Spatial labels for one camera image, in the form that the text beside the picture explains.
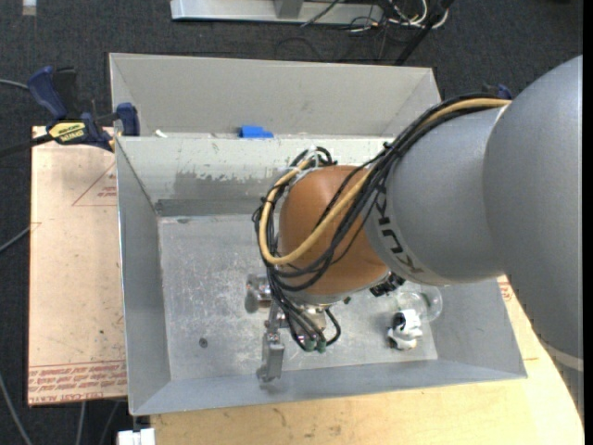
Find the blue block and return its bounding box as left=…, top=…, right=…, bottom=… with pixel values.
left=238, top=125, right=274, bottom=140

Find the clear glass cup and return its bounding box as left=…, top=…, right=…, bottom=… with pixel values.
left=396, top=287, right=444, bottom=324

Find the white and black toy figure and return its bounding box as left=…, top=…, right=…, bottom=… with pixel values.
left=386, top=308, right=424, bottom=351

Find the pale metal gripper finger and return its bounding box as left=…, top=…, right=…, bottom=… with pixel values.
left=244, top=273, right=273, bottom=315
left=256, top=331, right=285, bottom=385

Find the grey metal bin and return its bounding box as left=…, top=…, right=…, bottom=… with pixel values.
left=108, top=52, right=528, bottom=416

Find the black cylinder on white bracket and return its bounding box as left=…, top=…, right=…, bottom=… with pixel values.
left=369, top=271, right=407, bottom=298

